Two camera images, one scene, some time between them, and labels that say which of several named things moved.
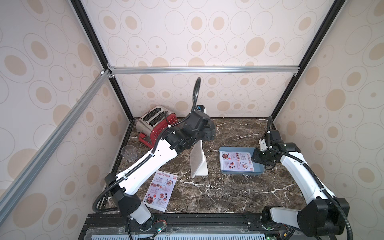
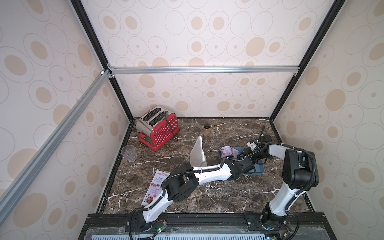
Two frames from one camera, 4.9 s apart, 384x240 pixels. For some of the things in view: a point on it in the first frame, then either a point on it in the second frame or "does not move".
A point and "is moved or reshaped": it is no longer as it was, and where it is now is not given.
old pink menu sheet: (160, 190) does not move
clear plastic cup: (130, 152) does not move
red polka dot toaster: (152, 123) does not move
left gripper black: (211, 130) -> (232, 160)
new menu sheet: (236, 161) is moved or reshaped
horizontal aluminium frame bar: (205, 69) does not move
